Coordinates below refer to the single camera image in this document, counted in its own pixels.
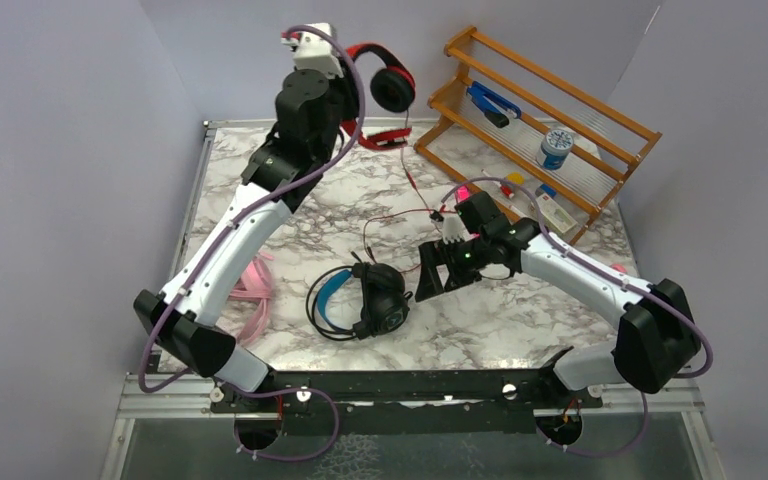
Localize orange wooden rack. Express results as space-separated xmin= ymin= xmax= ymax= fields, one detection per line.
xmin=414 ymin=26 xmax=662 ymax=243

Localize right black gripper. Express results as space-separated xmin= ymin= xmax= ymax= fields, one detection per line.
xmin=415 ymin=234 xmax=491 ymax=301

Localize black blue headphones with cable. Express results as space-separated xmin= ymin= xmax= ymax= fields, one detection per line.
xmin=305 ymin=252 xmax=414 ymax=342

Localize white small box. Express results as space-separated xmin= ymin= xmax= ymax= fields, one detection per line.
xmin=536 ymin=193 xmax=578 ymax=237

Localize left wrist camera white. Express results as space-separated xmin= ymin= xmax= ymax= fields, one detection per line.
xmin=281 ymin=31 xmax=344 ymax=80

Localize red black headphones with cable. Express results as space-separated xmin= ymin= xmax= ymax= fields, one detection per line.
xmin=338 ymin=42 xmax=448 ymax=276

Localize white red pen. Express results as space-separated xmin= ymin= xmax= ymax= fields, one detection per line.
xmin=481 ymin=169 xmax=511 ymax=200

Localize blue black tool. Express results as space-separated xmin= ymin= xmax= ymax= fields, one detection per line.
xmin=466 ymin=81 xmax=522 ymax=129

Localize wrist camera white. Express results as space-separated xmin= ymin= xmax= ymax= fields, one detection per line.
xmin=441 ymin=212 xmax=465 ymax=245
xmin=281 ymin=31 xmax=344 ymax=80

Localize yellow red small block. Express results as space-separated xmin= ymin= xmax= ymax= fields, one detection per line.
xmin=499 ymin=172 xmax=525 ymax=199

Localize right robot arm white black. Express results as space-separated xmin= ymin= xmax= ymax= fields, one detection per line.
xmin=414 ymin=192 xmax=703 ymax=407

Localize pink highlighter marker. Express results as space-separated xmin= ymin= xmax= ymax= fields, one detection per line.
xmin=455 ymin=186 xmax=471 ymax=203

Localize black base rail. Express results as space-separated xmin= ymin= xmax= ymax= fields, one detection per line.
xmin=210 ymin=369 xmax=602 ymax=437

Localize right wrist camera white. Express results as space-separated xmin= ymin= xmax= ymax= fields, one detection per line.
xmin=441 ymin=212 xmax=465 ymax=245

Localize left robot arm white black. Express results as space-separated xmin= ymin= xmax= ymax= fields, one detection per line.
xmin=133 ymin=67 xmax=365 ymax=411

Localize pink headphones with cable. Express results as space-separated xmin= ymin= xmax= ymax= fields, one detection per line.
xmin=229 ymin=253 xmax=274 ymax=346

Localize blue white round container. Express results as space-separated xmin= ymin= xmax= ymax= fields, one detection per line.
xmin=536 ymin=128 xmax=575 ymax=170

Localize small blue block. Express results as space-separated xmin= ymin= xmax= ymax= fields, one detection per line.
xmin=535 ymin=184 xmax=557 ymax=198

